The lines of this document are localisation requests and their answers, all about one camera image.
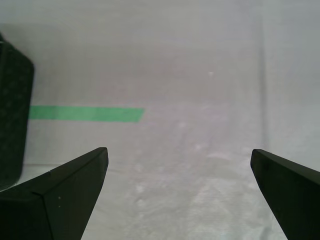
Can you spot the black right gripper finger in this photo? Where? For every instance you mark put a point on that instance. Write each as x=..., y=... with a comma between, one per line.
x=62, y=205
x=292, y=200

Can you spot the long green tape strip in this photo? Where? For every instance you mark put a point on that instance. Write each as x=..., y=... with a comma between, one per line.
x=87, y=114

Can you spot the black perforated plastic basket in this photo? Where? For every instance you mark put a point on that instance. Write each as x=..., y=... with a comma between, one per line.
x=15, y=112

